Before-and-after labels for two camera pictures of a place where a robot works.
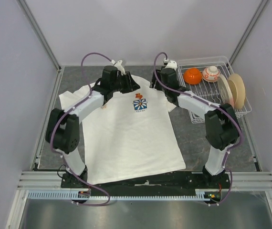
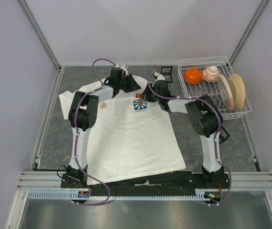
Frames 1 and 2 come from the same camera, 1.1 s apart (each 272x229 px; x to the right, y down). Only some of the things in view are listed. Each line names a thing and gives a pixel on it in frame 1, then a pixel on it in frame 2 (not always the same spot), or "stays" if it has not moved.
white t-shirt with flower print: (131, 134) stays
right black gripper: (157, 86) → (145, 95)
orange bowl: (192, 76) stays
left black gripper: (130, 85) stays
